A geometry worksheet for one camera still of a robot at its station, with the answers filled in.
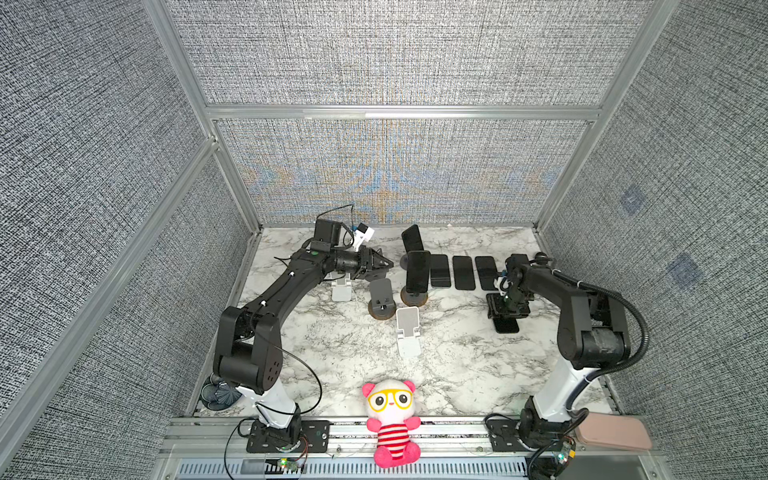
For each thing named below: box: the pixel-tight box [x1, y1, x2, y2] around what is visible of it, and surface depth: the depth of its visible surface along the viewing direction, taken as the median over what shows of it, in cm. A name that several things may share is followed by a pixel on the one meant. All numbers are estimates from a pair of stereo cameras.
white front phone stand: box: [396, 306, 421, 358], surface depth 87 cm
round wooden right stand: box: [400, 286, 428, 307], surface depth 100 cm
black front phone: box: [493, 318, 520, 334], surface depth 91 cm
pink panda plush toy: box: [362, 379, 421, 469], surface depth 72 cm
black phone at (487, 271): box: [475, 256, 498, 291], surface depth 108 cm
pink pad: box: [576, 412, 652, 450], surface depth 73 cm
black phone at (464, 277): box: [452, 256, 476, 291], surface depth 108 cm
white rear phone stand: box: [331, 273, 352, 302], surface depth 101 cm
